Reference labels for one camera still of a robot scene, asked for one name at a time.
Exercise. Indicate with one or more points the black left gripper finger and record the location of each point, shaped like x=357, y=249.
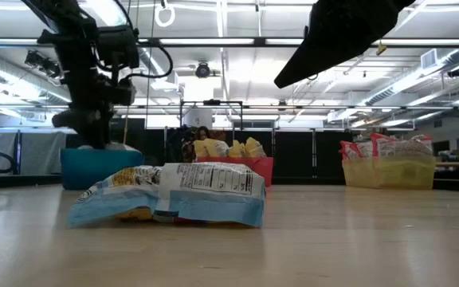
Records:
x=101, y=135
x=85, y=135

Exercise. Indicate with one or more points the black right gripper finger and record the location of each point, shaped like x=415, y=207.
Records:
x=325, y=52

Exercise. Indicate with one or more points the blue Maruchan noodle pack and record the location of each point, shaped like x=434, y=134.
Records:
x=209, y=199

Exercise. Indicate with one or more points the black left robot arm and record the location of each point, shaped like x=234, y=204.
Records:
x=78, y=36

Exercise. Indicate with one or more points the black monitor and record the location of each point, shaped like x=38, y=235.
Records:
x=134, y=135

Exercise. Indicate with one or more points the blue plastic bin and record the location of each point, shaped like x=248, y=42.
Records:
x=94, y=171

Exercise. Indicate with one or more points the yellow hanging hook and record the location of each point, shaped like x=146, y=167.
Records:
x=381, y=48

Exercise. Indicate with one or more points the grey partition panel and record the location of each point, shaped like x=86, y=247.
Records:
x=38, y=151

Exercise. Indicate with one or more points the black ceiling-mounted device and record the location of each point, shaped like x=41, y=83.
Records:
x=44, y=64

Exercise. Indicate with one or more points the white ceiling air vent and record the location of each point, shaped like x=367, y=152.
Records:
x=428, y=59

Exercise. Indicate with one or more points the person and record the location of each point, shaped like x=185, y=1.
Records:
x=202, y=134

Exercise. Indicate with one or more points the black ceiling speaker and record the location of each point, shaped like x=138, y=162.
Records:
x=456, y=71

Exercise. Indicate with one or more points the red plastic bin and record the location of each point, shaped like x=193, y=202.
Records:
x=267, y=169

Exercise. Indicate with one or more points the yellow plastic bin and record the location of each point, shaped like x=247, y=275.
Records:
x=389, y=175

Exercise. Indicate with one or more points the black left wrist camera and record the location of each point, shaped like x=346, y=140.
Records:
x=118, y=45

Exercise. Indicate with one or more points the black overhead frame beam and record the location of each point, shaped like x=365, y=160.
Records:
x=259, y=41

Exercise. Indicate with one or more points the black metal frame stand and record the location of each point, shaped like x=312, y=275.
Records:
x=211, y=102

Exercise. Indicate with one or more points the black ceiling camera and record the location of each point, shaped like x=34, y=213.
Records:
x=202, y=70

